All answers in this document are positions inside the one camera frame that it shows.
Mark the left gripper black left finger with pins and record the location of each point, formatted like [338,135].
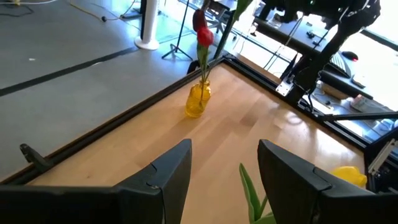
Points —
[146,199]

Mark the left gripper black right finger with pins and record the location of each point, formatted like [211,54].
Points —
[311,202]

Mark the yellow tulip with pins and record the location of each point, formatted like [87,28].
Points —
[348,175]

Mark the bright red tulip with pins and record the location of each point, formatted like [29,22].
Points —
[205,37]

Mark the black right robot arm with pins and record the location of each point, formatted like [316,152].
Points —
[328,59]

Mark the yellow glass vase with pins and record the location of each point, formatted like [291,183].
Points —
[196,104]

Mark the brown cardboard box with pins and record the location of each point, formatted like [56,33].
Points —
[334,91]

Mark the grey keyboard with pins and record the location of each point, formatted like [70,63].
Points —
[340,63]

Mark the black computer mouse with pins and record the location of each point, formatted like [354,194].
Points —
[349,56]

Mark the black tripod stand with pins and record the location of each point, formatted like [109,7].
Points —
[178,46]

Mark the black diagonal frame strut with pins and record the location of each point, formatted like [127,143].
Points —
[357,116]

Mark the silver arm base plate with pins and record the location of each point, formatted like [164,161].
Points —
[284,88]

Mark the black frame clamp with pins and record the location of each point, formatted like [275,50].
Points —
[32,157]

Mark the black curved bracket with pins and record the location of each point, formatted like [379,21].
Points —
[191,67]

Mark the white pedestal stand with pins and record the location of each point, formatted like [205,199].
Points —
[149,21]

